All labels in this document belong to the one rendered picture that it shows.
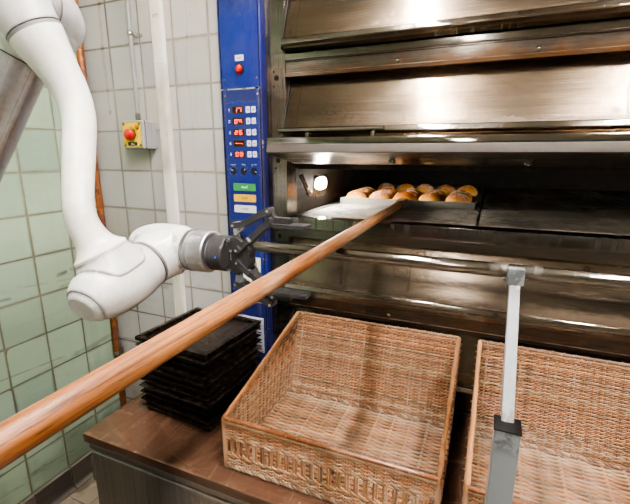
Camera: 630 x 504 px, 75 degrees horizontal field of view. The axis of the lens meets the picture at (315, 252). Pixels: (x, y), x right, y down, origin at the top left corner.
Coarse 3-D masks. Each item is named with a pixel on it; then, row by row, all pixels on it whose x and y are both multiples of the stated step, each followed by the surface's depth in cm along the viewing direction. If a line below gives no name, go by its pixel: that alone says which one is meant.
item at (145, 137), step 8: (144, 120) 150; (128, 128) 152; (144, 128) 150; (152, 128) 154; (136, 136) 151; (144, 136) 151; (152, 136) 154; (128, 144) 153; (136, 144) 152; (144, 144) 151; (152, 144) 155
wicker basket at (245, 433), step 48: (288, 336) 138; (384, 336) 133; (432, 336) 127; (288, 384) 142; (336, 384) 138; (384, 384) 132; (432, 384) 127; (240, 432) 105; (288, 432) 122; (336, 432) 122; (384, 432) 122; (432, 432) 122; (288, 480) 102; (336, 480) 96; (384, 480) 91; (432, 480) 86
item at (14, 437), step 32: (320, 256) 83; (256, 288) 61; (192, 320) 48; (224, 320) 53; (128, 352) 41; (160, 352) 43; (96, 384) 36; (128, 384) 39; (32, 416) 31; (64, 416) 33; (0, 448) 29; (32, 448) 31
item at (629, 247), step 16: (320, 224) 138; (336, 224) 136; (352, 224) 133; (384, 224) 129; (400, 224) 127; (416, 224) 127; (432, 224) 127; (448, 224) 127; (448, 240) 123; (464, 240) 121; (480, 240) 119; (496, 240) 117; (512, 240) 116; (528, 240) 114; (544, 240) 113; (560, 240) 111; (576, 240) 110; (592, 240) 108; (608, 240) 107; (624, 240) 106
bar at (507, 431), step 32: (352, 256) 95; (384, 256) 93; (416, 256) 90; (512, 288) 82; (608, 288) 77; (512, 320) 79; (512, 352) 75; (512, 384) 72; (512, 416) 70; (512, 448) 67; (512, 480) 69
